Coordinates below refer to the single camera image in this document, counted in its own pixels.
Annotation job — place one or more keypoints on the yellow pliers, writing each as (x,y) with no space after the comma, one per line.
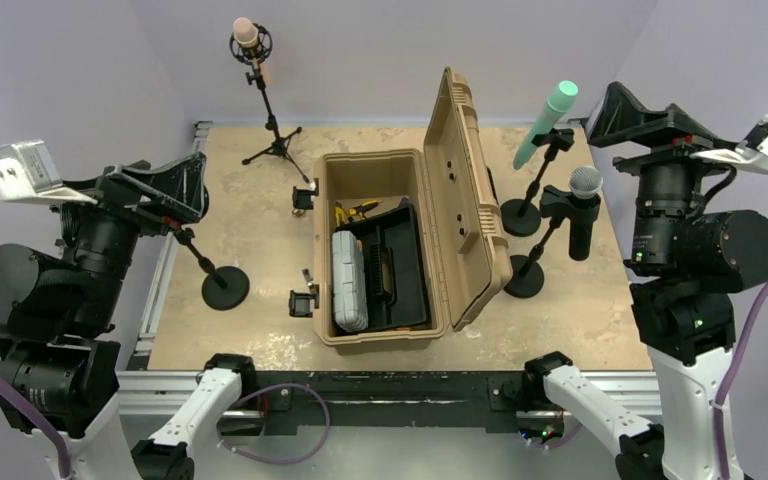
(348,215)

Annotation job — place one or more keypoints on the pink microphone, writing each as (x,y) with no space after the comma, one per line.
(251,44)

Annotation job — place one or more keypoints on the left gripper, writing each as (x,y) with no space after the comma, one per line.
(175,190)

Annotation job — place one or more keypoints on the round base stand left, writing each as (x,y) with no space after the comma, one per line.
(223,288)

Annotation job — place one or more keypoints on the grey plastic case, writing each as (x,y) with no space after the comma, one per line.
(350,311)

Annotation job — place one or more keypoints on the green microphone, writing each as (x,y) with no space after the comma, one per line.
(557,104)

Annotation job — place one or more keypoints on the black silver microphone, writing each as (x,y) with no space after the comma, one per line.
(580,205)

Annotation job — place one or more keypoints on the black toolbox latch rear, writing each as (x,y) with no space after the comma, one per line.
(303,198)

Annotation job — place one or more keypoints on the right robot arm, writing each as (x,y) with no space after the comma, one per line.
(702,278)

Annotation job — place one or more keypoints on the black toolbox latch front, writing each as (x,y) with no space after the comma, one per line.
(303,304)

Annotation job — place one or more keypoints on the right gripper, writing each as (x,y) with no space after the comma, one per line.
(675,133)

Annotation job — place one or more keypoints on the tan plastic toolbox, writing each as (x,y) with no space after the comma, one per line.
(465,253)

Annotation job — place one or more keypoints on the black toolbox latch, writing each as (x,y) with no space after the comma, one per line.
(303,304)
(303,198)

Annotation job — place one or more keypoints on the round base stand front right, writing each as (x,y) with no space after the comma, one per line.
(528,277)

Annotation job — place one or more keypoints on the round base stand rear right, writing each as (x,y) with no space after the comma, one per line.
(520,217)

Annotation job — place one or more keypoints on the round base stand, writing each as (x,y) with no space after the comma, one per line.
(223,288)
(520,217)
(528,277)

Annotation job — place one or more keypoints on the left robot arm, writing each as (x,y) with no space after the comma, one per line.
(58,379)

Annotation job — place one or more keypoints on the black tripod mic stand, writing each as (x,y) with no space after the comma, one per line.
(279,147)

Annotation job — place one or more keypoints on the black tool tray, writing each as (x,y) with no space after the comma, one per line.
(396,291)

